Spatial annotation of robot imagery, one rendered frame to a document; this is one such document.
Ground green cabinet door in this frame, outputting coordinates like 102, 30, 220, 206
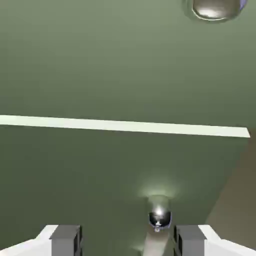
0, 0, 256, 131
0, 124, 251, 256

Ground green painted cabinet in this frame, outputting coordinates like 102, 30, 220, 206
0, 0, 256, 256

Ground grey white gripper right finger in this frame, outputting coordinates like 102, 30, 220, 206
173, 224, 256, 256

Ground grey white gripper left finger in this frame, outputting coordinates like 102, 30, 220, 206
0, 224, 84, 256

